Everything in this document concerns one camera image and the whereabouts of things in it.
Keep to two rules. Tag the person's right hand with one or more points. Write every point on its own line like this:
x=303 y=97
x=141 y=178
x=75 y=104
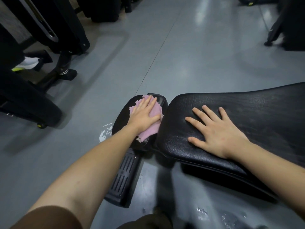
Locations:
x=221 y=138

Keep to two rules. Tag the person's left hand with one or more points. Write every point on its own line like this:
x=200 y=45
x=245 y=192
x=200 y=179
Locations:
x=143 y=119

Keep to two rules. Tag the pink cleaning cloth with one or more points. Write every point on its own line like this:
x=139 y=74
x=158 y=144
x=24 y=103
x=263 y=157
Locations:
x=152 y=132

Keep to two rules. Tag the black padded gym bench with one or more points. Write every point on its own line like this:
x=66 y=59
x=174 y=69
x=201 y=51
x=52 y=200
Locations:
x=250 y=112

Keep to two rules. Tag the person's right forearm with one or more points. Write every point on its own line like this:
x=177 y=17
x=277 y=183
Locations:
x=278 y=171

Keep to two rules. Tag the person's left forearm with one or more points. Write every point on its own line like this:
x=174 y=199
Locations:
x=78 y=176

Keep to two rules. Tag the person's black trousers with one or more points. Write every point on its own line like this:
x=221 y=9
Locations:
x=147 y=221

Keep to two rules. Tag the black gym equipment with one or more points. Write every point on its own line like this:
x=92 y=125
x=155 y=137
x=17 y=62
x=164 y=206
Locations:
x=104 y=10

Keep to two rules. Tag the black machine with steel foot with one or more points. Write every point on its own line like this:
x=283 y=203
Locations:
x=66 y=26

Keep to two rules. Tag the black rounded machine housing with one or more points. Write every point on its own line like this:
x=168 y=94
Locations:
x=23 y=102

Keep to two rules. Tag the black curved machine frame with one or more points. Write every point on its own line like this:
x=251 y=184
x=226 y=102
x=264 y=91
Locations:
x=252 y=0

